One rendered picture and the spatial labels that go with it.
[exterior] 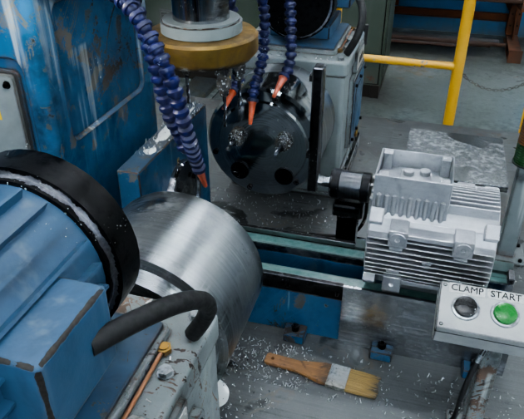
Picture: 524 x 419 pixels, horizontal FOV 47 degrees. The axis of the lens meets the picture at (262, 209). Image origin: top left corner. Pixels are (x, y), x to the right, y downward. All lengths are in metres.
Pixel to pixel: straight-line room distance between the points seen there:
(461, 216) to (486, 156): 0.61
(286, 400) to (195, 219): 0.38
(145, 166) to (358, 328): 0.47
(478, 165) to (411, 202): 0.59
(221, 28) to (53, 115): 0.29
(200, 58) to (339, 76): 0.57
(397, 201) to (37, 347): 0.68
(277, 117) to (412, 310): 0.47
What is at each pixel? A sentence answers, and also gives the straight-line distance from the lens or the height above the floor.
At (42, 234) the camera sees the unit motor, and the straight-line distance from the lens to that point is 0.50.
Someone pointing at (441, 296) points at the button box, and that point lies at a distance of 0.86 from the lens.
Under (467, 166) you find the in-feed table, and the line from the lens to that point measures 1.54.
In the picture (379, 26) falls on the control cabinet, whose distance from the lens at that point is 4.22.
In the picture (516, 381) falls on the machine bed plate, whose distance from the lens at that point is 1.16.
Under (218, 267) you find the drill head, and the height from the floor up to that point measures 1.12.
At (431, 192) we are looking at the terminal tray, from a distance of 0.97.
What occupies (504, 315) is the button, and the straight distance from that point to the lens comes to 0.85.
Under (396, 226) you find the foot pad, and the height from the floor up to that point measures 1.07.
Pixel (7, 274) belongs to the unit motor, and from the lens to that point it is 0.47.
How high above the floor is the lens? 1.60
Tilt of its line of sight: 32 degrees down
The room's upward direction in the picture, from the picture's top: straight up
